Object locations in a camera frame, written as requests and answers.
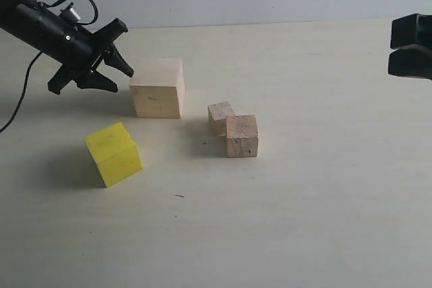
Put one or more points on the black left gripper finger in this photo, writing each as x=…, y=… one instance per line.
x=113, y=58
x=94, y=80

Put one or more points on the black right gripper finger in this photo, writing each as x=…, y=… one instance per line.
x=411, y=30
x=409, y=64

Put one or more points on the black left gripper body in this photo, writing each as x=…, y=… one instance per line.
x=74, y=47

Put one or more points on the large light wooden cube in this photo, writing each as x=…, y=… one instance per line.
x=158, y=88

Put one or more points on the yellow cube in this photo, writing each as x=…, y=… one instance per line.
x=114, y=152

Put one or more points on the medium small wooden cube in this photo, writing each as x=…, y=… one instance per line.
x=242, y=136

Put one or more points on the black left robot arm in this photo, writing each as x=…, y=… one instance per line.
x=8, y=14

